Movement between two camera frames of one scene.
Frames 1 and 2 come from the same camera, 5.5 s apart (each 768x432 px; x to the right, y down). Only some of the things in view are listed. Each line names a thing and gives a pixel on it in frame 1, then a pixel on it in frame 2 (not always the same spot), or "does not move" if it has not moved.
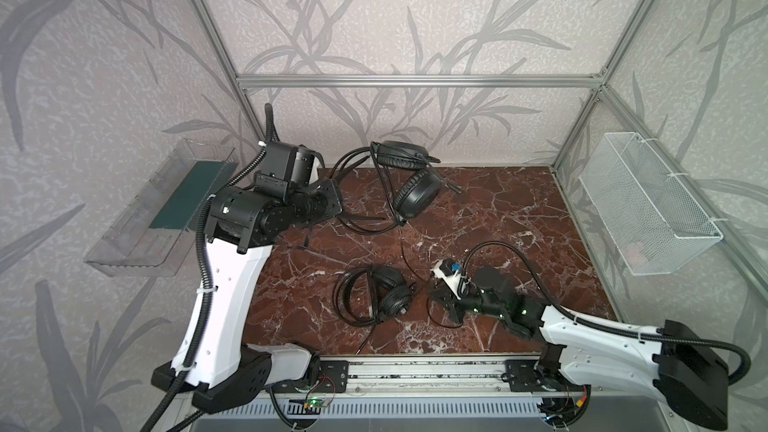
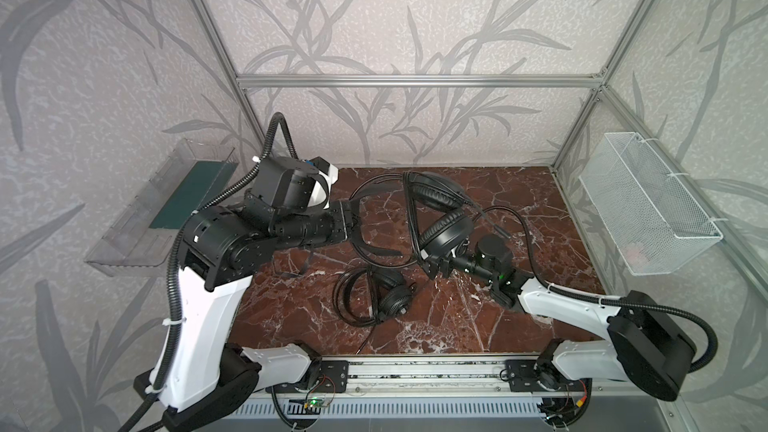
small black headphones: (391, 294) does not move
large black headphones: (411, 181) → (441, 214)
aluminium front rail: (427, 374) does not move
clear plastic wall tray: (153, 236) does not move
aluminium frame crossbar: (570, 82) does not move
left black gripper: (327, 201) → (346, 221)
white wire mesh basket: (656, 227) does not move
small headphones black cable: (365, 340) does not move
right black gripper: (447, 294) → (437, 261)
